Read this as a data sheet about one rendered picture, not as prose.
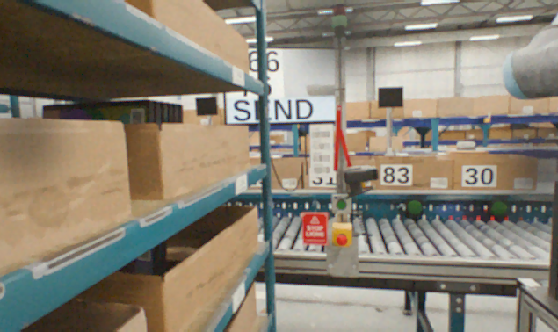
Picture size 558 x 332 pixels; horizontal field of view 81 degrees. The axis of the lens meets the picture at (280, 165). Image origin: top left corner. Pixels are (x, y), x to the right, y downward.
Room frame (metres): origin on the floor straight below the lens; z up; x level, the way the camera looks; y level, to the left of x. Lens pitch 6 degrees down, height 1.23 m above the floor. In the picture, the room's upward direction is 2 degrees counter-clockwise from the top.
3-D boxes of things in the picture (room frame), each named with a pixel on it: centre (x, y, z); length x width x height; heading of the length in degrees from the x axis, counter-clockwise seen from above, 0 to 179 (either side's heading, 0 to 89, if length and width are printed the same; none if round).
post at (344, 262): (1.21, -0.23, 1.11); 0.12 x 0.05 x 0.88; 79
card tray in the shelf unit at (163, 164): (0.64, 0.26, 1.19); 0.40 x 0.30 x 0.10; 169
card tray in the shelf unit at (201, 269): (0.64, 0.26, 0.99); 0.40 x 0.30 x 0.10; 166
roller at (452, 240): (1.39, -0.74, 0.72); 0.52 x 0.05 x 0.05; 169
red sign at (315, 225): (1.20, -0.15, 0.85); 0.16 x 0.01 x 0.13; 79
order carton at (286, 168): (2.01, 0.05, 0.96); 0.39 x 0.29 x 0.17; 79
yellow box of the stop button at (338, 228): (1.15, -0.25, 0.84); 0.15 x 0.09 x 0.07; 79
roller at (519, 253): (1.36, -0.93, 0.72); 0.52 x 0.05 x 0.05; 169
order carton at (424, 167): (1.86, -0.73, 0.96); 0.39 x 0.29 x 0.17; 79
